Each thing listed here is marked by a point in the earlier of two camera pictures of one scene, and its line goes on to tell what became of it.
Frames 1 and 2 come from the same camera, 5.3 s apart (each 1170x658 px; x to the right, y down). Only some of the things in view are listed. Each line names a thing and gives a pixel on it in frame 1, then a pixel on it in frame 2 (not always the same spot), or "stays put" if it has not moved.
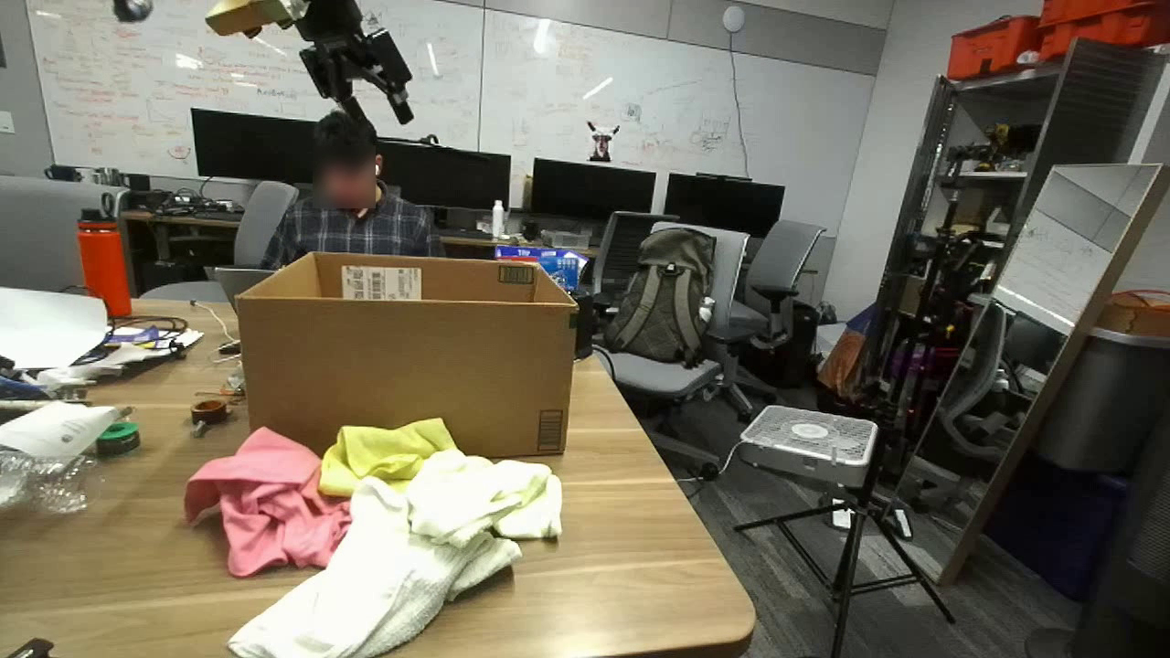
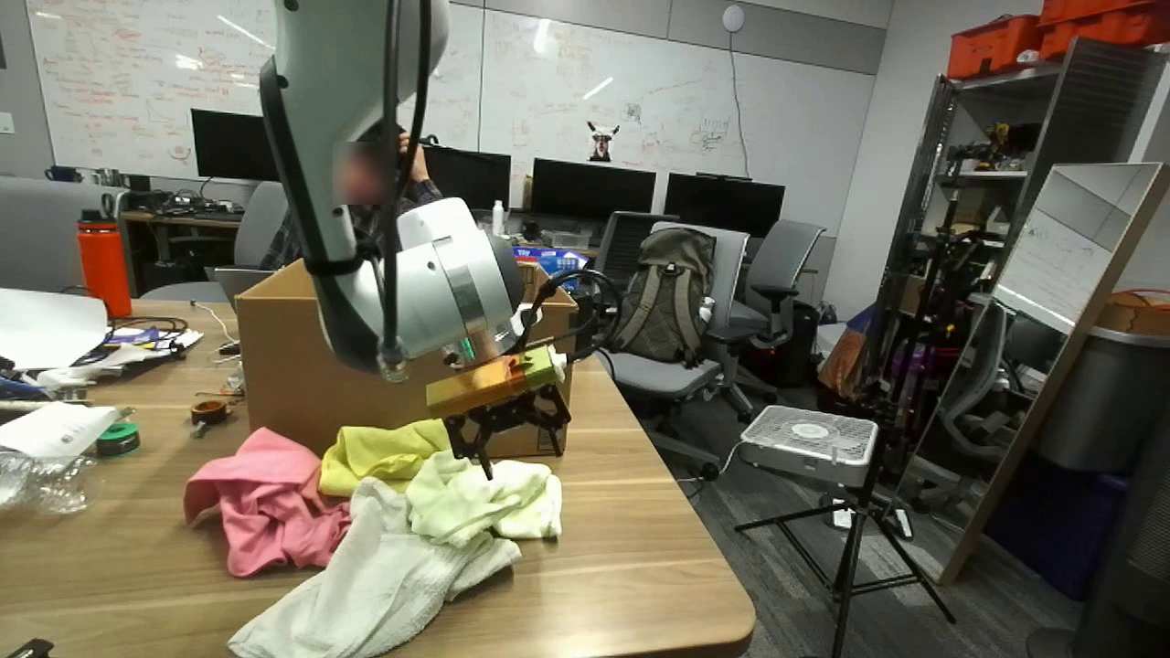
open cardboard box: (479, 346) stays put
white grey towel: (388, 574) stays put
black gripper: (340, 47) → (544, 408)
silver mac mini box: (813, 440) stays put
